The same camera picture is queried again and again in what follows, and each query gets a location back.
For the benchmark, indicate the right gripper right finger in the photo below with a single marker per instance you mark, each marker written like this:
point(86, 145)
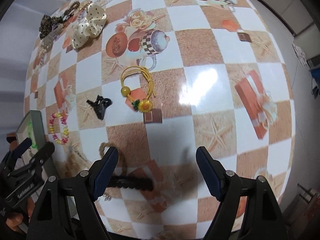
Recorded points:
point(222, 184)

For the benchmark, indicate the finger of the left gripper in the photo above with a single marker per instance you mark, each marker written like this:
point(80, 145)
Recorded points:
point(43, 152)
point(21, 148)

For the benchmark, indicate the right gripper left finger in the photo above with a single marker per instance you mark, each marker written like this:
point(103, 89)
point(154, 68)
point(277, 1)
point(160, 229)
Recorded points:
point(101, 172)

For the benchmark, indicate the black scalloped snap clip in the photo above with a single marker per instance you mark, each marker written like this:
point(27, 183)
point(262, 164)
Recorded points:
point(131, 182)

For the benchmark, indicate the white jewelry tray box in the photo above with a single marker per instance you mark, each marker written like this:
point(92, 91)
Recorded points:
point(31, 127)

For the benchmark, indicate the small black claw clip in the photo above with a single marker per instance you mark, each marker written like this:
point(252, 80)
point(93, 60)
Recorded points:
point(100, 105)

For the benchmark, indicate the cream polka dot scrunchie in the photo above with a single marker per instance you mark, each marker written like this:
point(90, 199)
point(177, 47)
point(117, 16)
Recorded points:
point(90, 27)

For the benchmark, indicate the left hand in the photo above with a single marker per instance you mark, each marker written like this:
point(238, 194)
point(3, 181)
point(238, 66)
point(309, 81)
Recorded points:
point(14, 221)

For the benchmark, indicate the small silver earring charm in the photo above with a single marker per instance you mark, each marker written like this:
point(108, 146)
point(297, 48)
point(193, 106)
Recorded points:
point(107, 197)

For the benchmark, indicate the silver metal hair clip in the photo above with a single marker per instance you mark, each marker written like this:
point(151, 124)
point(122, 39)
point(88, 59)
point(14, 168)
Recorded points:
point(47, 42)

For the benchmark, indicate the leopard print scrunchie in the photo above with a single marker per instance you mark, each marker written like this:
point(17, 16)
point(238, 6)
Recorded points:
point(47, 24)

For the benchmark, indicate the leopard print hair clip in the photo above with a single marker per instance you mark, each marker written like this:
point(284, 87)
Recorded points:
point(69, 12)

